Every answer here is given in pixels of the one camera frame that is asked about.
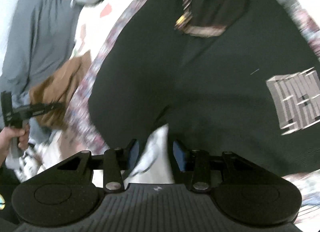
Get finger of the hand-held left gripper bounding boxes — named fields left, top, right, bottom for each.
left=15, top=102, right=64, bottom=120

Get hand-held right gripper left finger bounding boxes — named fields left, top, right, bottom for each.
left=41, top=139, right=140, bottom=193

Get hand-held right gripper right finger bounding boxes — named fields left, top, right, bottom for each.
left=173, top=139, right=283, bottom=193

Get black shorts with bear print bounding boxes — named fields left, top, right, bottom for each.
left=64, top=0, right=320, bottom=225

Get person's left hand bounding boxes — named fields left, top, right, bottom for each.
left=0, top=129, right=30, bottom=165

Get brown garment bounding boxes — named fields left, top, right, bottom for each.
left=29, top=52, right=92, bottom=131

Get black white patterned cloth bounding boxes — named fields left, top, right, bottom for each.
left=5, top=144, right=43, bottom=182

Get cream bear print bed sheet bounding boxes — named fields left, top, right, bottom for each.
left=5, top=0, right=175, bottom=185

